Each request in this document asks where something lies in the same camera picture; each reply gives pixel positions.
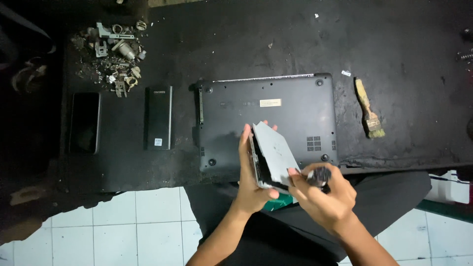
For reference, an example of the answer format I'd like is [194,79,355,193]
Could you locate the person's left hand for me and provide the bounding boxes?
[234,120,280,216]

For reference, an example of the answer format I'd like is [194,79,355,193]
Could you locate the person's right hand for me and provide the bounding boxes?
[287,163,357,236]

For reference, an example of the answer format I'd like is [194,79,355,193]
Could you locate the grey laptop optical drive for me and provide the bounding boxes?
[248,121,302,191]

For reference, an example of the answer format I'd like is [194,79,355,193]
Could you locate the person's dark trousers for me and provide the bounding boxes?
[184,171,432,266]

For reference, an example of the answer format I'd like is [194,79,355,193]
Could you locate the black laptop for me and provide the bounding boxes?
[195,73,338,173]

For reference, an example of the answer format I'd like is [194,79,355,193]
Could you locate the wooden paint brush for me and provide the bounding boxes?
[354,78,386,139]

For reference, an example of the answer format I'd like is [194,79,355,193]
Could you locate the black power bank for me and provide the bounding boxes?
[144,86,173,151]

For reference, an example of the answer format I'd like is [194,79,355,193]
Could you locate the black mat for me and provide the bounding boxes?
[55,0,473,193]

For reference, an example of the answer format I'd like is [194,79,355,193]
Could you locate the black smartphone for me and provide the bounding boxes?
[69,92,101,155]

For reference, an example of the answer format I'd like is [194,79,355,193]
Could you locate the heap of metal scrap parts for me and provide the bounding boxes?
[70,20,148,98]

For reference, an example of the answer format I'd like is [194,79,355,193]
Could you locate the roll of tape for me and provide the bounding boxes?
[11,61,49,93]

